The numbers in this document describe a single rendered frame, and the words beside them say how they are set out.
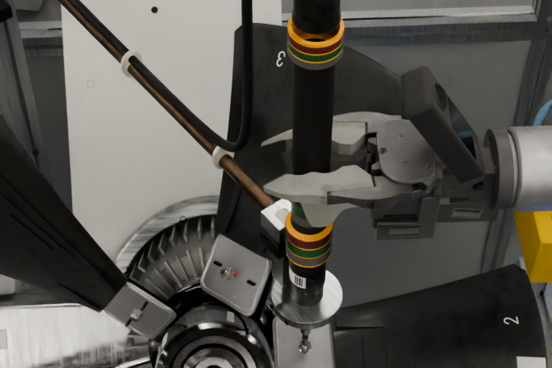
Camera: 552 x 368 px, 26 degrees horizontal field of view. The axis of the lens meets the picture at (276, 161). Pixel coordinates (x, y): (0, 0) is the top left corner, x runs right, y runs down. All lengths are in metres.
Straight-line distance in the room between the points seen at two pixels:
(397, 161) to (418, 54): 0.93
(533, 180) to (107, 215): 0.61
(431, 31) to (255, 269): 0.77
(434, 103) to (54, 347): 0.60
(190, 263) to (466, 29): 0.74
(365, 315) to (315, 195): 0.32
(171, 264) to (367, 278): 1.09
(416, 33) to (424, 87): 0.94
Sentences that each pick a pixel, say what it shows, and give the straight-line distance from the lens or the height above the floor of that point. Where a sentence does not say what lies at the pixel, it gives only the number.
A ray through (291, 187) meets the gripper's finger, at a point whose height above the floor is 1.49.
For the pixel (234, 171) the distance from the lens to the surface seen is 1.17.
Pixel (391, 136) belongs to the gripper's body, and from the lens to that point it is 1.04.
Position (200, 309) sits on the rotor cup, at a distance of 1.24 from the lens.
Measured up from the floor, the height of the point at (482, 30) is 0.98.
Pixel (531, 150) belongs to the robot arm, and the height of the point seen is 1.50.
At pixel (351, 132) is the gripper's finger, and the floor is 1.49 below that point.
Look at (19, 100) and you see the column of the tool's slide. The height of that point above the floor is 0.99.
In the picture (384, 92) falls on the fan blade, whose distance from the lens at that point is 1.19.
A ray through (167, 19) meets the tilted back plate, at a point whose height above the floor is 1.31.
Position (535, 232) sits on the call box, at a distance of 1.55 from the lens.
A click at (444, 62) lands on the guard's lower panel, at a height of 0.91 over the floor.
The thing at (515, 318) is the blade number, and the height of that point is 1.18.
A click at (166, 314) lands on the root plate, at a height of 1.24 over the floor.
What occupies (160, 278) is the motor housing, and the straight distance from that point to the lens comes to 1.36.
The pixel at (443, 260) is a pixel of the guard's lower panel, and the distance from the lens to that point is 2.38.
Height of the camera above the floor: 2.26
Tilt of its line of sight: 49 degrees down
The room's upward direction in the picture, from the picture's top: straight up
